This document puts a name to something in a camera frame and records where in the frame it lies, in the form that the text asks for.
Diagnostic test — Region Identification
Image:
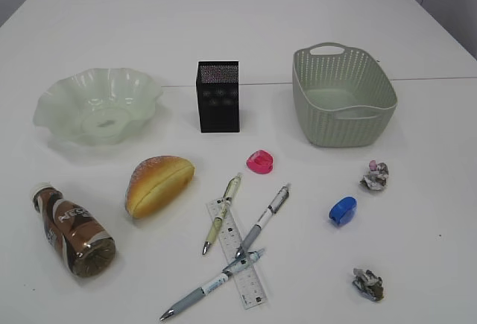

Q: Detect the black mesh pen holder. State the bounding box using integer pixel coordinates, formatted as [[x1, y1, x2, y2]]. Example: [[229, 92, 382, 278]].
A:
[[196, 61, 240, 133]]

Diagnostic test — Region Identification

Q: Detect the clear plastic ruler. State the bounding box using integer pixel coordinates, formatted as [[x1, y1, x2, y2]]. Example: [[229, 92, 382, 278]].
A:
[[218, 211, 268, 309]]

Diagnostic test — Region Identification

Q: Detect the brown Nescafe coffee bottle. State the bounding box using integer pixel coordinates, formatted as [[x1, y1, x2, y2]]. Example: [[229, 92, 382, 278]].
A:
[[30, 182, 116, 278]]

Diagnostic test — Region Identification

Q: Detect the yellow-green clear pen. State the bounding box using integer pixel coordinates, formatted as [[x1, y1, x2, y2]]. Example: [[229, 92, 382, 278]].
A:
[[202, 173, 241, 255]]

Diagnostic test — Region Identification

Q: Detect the green plastic woven basket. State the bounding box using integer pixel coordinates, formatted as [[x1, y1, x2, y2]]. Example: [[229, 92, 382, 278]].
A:
[[292, 43, 398, 147]]

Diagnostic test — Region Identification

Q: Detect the golden bread roll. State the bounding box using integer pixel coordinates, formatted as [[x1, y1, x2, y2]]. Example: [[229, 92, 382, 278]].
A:
[[125, 156, 195, 219]]

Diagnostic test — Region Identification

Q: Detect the blue pencil sharpener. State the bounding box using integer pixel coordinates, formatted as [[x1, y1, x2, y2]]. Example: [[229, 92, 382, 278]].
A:
[[329, 197, 357, 227]]

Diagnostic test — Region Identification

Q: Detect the pink pencil sharpener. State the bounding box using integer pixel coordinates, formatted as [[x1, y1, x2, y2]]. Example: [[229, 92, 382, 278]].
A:
[[246, 150, 274, 174]]

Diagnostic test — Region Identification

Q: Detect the white grey upper pen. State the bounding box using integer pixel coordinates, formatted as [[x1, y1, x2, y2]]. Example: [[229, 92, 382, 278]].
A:
[[235, 183, 291, 258]]

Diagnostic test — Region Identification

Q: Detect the pale green wavy plate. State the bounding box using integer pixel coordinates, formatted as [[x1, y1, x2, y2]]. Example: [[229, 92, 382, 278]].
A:
[[33, 68, 162, 146]]

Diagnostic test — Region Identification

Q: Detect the white blue lower pen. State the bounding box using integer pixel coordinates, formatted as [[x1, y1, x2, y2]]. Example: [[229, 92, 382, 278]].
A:
[[159, 248, 265, 322]]

